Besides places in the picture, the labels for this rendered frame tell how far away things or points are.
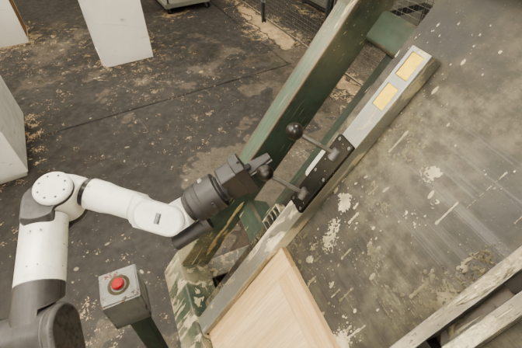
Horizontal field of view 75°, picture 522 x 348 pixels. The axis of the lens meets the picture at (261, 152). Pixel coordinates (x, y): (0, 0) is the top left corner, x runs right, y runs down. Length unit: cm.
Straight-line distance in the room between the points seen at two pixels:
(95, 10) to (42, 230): 351
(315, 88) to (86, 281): 194
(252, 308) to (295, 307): 16
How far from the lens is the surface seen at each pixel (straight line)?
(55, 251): 82
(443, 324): 61
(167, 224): 77
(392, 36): 87
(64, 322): 78
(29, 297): 79
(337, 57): 89
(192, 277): 124
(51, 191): 84
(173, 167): 285
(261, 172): 74
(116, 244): 251
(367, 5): 88
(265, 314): 95
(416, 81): 72
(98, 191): 84
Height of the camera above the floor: 199
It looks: 43 degrees down
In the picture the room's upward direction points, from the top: straight up
